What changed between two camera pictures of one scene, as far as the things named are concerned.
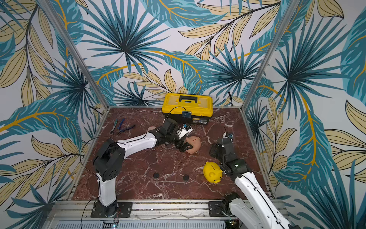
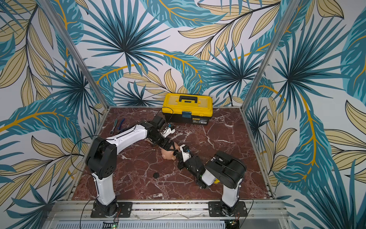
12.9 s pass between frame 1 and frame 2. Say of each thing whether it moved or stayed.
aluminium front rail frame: stayed
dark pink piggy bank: moved
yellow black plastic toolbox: stayed
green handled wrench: stayed
